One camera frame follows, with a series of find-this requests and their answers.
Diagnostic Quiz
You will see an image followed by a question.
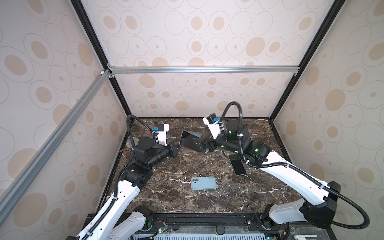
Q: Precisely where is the black phone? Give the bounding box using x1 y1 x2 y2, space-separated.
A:
181 131 203 153
229 155 246 176

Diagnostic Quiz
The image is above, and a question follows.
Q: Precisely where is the left black frame post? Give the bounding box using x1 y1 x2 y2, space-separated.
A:
70 0 132 115

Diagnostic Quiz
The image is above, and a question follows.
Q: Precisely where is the horizontal aluminium rail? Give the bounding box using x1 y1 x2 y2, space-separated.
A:
111 65 300 74

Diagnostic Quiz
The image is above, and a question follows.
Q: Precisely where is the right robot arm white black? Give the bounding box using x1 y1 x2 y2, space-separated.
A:
199 102 370 230

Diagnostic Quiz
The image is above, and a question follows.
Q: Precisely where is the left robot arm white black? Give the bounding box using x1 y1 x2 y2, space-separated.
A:
67 124 186 240

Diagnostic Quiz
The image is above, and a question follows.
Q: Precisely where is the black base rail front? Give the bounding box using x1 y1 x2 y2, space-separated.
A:
78 212 337 240

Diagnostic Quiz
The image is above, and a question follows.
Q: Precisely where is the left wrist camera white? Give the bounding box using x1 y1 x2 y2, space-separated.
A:
152 124 169 146

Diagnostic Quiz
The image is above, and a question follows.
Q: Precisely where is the right black frame post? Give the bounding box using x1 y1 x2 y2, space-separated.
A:
270 0 347 121

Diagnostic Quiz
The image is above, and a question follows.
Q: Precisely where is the left diagonal aluminium rail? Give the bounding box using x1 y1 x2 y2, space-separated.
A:
1 69 112 224

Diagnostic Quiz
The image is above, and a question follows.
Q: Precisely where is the black frame post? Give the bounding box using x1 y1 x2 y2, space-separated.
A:
70 0 132 115
270 0 347 121

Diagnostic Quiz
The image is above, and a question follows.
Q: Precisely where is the light blue case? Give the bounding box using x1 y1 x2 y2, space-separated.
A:
191 177 217 191

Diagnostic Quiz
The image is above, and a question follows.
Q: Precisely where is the blue tin can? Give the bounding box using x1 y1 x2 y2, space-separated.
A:
126 138 137 149

